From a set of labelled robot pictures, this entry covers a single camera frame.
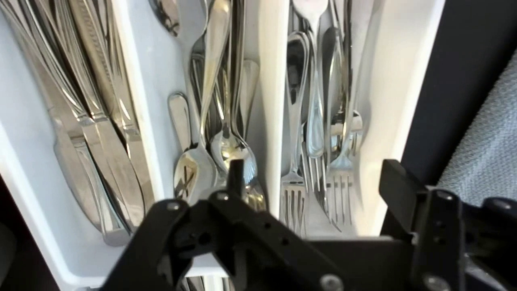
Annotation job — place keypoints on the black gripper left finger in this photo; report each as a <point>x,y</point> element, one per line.
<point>243,244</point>

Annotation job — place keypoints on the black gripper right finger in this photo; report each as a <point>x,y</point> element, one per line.
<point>441,244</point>

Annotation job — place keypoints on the steel fork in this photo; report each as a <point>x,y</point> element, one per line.
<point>294,108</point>
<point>340,135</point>

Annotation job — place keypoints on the white plastic utensil organizer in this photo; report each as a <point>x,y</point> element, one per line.
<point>272,108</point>

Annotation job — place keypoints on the grey cloth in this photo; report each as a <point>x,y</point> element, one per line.
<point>485,151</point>

